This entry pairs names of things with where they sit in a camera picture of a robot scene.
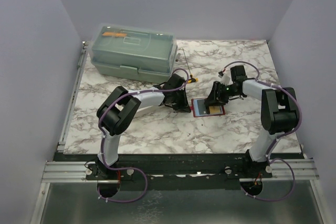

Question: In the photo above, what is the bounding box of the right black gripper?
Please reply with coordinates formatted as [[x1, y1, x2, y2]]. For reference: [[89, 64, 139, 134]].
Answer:
[[204, 81, 240, 107]]

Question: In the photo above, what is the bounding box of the gold credit card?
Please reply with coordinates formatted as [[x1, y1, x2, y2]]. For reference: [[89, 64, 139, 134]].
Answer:
[[209, 106, 225, 115]]

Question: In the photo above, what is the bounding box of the credit card with magnetic stripe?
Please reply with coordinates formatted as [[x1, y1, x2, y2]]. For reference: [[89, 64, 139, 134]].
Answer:
[[194, 99, 207, 117]]

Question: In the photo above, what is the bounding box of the red leather card holder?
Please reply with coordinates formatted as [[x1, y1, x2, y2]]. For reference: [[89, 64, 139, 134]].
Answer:
[[191, 98, 225, 118]]

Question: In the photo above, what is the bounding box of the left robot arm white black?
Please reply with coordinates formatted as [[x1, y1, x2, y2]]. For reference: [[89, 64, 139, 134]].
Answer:
[[92, 73, 191, 179]]

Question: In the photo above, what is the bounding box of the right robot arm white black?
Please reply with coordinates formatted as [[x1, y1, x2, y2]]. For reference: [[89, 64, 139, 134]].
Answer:
[[204, 65, 302, 178]]

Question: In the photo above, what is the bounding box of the white rectangular plastic tray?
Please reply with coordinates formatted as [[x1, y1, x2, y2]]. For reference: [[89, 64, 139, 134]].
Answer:
[[111, 103, 161, 118]]

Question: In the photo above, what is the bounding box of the green plastic toolbox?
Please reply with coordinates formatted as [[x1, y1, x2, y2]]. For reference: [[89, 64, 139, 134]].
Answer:
[[88, 23, 177, 83]]

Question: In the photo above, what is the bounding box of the orange tool inside toolbox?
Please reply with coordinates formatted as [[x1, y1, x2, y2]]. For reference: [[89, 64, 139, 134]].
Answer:
[[102, 31, 127, 38]]

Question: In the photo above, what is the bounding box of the yellow black T-handle hex key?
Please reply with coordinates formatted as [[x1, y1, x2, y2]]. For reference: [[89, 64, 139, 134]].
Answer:
[[182, 49, 198, 83]]

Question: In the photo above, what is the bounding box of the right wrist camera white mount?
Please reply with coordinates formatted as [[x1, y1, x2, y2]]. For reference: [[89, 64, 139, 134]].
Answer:
[[218, 71, 230, 86]]

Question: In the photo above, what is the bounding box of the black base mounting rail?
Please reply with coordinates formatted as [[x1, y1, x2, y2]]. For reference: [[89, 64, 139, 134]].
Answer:
[[54, 152, 280, 192]]

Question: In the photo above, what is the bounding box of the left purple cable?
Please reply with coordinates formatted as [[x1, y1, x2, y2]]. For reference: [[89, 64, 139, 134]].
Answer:
[[98, 68, 190, 204]]

